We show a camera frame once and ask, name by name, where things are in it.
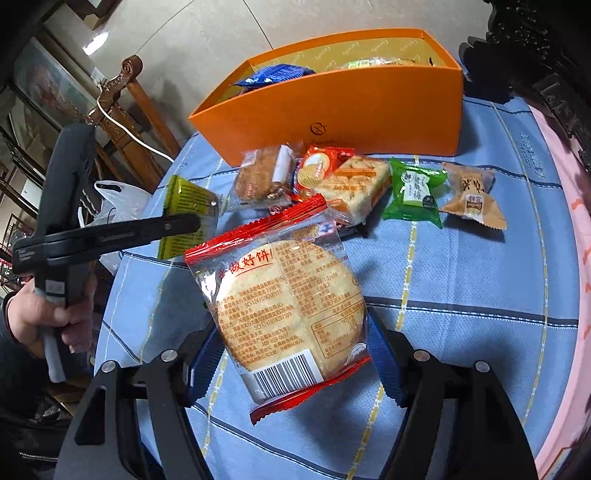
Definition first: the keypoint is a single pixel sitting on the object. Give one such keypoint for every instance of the tan candy packet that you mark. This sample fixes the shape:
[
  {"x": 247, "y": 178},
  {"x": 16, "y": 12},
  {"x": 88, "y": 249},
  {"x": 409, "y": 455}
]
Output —
[{"x": 471, "y": 198}]

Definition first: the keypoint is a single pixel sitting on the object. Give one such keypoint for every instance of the dark jacket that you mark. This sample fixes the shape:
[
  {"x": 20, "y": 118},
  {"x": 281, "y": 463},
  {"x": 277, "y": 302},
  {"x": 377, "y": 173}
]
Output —
[{"x": 27, "y": 438}]

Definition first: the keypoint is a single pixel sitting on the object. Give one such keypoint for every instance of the carved wooden chair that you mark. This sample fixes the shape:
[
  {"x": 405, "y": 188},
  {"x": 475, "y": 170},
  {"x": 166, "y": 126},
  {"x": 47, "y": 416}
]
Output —
[{"x": 138, "y": 120}]

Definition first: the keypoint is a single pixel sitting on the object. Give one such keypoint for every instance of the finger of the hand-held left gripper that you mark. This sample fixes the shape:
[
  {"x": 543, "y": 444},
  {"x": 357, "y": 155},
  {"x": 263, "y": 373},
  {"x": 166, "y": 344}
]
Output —
[{"x": 152, "y": 228}]

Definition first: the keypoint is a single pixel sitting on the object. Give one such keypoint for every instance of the small red cracker packet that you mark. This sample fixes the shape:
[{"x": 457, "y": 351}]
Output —
[{"x": 318, "y": 168}]

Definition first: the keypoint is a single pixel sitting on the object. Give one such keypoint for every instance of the blue checked tablecloth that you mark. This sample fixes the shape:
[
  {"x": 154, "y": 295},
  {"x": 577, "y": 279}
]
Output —
[{"x": 461, "y": 300}]

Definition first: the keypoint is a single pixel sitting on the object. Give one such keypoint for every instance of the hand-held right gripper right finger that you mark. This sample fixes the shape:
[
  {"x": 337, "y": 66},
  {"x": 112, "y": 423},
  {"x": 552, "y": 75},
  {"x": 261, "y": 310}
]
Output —
[{"x": 385, "y": 360}]

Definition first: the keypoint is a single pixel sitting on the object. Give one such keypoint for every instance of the person's left hand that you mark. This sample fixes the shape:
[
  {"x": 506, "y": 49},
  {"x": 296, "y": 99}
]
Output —
[{"x": 23, "y": 314}]

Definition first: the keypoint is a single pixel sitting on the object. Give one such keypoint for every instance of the white plastic bag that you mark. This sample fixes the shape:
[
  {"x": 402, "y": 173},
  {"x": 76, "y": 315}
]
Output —
[{"x": 120, "y": 198}]

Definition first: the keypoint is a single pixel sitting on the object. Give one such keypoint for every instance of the framed picture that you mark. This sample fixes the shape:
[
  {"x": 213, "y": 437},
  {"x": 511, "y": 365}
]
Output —
[{"x": 51, "y": 83}]

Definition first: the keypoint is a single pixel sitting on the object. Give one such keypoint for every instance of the person's left forearm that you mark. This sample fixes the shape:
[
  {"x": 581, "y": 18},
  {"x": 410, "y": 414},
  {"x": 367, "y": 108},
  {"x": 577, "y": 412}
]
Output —
[{"x": 9, "y": 344}]

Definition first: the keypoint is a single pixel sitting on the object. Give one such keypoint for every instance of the pink cloth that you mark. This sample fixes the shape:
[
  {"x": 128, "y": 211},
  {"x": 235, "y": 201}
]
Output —
[{"x": 572, "y": 207}]

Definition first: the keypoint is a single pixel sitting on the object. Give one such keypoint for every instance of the brown cake packet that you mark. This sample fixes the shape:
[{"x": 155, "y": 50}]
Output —
[{"x": 256, "y": 180}]

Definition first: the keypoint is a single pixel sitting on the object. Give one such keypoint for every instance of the orange cardboard box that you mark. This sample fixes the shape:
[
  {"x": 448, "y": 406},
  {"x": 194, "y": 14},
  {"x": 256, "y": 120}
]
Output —
[{"x": 346, "y": 115}]

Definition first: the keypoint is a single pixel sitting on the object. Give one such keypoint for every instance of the square yellow pastry packet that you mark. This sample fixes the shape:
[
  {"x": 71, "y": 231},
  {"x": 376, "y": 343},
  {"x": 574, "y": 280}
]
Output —
[{"x": 355, "y": 184}]

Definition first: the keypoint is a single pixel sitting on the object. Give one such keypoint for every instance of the dark carved wooden furniture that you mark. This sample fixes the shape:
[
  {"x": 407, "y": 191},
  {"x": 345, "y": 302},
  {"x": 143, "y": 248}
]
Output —
[{"x": 545, "y": 55}]

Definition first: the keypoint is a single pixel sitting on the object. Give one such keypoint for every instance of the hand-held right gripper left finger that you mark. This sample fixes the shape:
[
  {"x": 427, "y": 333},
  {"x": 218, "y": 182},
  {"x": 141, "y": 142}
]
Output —
[{"x": 205, "y": 369}]

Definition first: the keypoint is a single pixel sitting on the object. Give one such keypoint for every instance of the olive green snack packet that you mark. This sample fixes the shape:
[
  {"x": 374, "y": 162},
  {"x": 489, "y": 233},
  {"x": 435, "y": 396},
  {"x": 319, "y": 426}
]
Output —
[{"x": 184, "y": 198}]

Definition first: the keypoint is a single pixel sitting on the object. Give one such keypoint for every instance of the round rice cracker packet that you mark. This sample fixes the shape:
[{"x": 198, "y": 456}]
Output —
[{"x": 286, "y": 300}]

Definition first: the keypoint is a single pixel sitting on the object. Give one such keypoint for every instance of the white wall socket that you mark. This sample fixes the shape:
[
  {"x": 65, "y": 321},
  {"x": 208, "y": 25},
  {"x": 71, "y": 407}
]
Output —
[{"x": 98, "y": 76}]

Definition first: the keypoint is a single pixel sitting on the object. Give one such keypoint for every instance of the blue snack packet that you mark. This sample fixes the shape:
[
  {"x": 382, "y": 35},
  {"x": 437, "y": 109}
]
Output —
[{"x": 272, "y": 76}]

